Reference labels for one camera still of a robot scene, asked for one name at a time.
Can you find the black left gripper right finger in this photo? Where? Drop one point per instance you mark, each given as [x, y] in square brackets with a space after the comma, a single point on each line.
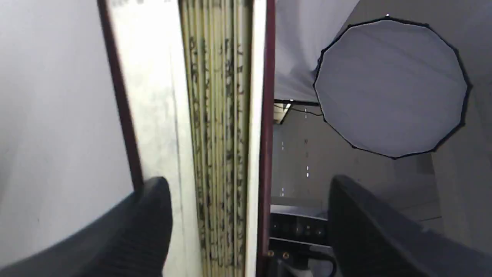
[371, 239]

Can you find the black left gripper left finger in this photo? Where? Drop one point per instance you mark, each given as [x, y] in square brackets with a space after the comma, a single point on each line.
[131, 240]

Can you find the folding paper fan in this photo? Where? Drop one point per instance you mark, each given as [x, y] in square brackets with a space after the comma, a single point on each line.
[189, 78]

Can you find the round studio softbox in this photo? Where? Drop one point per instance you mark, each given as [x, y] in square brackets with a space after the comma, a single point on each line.
[392, 87]

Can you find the grey backdrop cloth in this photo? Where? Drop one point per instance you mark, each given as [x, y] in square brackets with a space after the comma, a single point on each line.
[303, 29]

